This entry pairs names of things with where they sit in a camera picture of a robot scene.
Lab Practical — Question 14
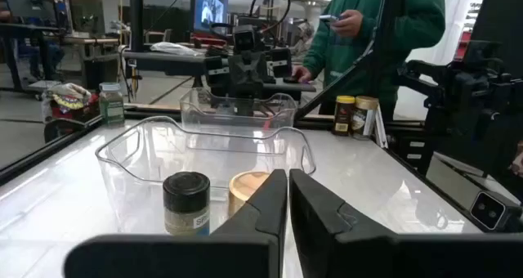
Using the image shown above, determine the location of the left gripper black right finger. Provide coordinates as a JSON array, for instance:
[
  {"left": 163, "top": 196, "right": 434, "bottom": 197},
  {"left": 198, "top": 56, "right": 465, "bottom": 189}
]
[{"left": 288, "top": 168, "right": 523, "bottom": 278}]

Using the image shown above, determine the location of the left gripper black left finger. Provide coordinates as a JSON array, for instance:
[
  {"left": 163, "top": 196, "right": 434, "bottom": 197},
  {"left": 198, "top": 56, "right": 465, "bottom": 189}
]
[{"left": 63, "top": 169, "right": 288, "bottom": 278}]

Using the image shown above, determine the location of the furikake jar tan lid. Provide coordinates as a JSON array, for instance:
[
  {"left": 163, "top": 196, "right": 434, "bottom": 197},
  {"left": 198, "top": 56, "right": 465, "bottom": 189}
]
[
  {"left": 227, "top": 170, "right": 270, "bottom": 217},
  {"left": 351, "top": 96, "right": 380, "bottom": 141}
]

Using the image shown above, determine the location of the black-lid spice jar blue label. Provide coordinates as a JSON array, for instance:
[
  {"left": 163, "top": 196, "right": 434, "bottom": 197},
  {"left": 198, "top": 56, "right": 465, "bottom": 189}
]
[{"left": 162, "top": 171, "right": 212, "bottom": 236}]

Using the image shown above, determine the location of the chili onion jar yellow lid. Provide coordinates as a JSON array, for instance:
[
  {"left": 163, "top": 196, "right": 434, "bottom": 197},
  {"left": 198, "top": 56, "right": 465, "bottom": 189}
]
[{"left": 331, "top": 95, "right": 356, "bottom": 137}]

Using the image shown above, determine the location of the green-lid spice jar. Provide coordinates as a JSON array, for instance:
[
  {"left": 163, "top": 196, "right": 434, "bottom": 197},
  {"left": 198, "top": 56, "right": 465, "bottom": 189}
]
[{"left": 98, "top": 82, "right": 126, "bottom": 127}]

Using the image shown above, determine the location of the person's hand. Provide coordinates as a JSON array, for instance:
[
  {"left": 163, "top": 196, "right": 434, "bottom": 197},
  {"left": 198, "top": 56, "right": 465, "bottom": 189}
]
[
  {"left": 292, "top": 64, "right": 314, "bottom": 84},
  {"left": 333, "top": 10, "right": 364, "bottom": 38}
]

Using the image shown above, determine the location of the clear plastic storage bin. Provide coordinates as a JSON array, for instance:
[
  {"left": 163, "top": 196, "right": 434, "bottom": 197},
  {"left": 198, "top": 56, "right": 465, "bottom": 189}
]
[
  {"left": 95, "top": 115, "right": 316, "bottom": 236},
  {"left": 179, "top": 87, "right": 298, "bottom": 151}
]

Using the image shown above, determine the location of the computer monitor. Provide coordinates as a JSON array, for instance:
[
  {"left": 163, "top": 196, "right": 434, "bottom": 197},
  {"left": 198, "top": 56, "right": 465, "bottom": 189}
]
[{"left": 190, "top": 0, "right": 230, "bottom": 36}]

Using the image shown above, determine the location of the white plastic bag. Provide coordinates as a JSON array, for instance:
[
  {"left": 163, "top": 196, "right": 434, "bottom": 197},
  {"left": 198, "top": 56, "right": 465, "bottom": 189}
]
[{"left": 150, "top": 41, "right": 201, "bottom": 57}]

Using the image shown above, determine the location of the white card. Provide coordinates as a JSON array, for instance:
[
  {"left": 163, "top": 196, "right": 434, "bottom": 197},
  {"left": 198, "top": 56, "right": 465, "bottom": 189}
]
[{"left": 373, "top": 104, "right": 389, "bottom": 150}]

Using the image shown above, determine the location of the wooden workbench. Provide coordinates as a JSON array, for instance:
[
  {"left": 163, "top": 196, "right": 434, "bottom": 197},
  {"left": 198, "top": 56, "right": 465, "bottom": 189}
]
[{"left": 0, "top": 22, "right": 122, "bottom": 87}]

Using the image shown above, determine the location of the colourful bag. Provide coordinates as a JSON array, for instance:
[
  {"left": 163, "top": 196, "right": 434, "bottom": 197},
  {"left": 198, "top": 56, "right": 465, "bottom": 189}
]
[{"left": 40, "top": 83, "right": 101, "bottom": 123}]

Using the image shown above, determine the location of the person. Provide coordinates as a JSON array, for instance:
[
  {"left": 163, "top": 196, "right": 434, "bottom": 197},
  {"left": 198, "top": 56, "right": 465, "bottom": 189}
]
[{"left": 302, "top": 0, "right": 446, "bottom": 122}]

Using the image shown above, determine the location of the black equipment stand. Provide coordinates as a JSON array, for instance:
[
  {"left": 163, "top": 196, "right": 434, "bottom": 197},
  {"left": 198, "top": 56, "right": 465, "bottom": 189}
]
[{"left": 398, "top": 0, "right": 523, "bottom": 185}]

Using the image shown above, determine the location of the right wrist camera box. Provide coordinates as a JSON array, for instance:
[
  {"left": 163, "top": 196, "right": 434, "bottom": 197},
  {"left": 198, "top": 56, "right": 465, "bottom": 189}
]
[{"left": 231, "top": 24, "right": 257, "bottom": 53}]

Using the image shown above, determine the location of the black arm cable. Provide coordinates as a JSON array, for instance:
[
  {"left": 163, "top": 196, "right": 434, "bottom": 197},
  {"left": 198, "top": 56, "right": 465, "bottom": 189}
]
[{"left": 248, "top": 0, "right": 292, "bottom": 36}]

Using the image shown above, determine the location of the black diagonal frame strut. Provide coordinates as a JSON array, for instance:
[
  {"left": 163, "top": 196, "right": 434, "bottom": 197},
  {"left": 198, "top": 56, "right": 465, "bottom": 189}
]
[{"left": 293, "top": 0, "right": 409, "bottom": 122}]

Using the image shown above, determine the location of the black vertical post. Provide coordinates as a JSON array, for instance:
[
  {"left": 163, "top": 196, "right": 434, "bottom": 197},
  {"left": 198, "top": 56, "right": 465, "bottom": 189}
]
[{"left": 128, "top": 0, "right": 145, "bottom": 53}]

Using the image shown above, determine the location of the black table-level camera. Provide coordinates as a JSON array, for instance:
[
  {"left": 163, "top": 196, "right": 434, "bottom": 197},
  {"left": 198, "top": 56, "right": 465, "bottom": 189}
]
[{"left": 468, "top": 190, "right": 523, "bottom": 233}]

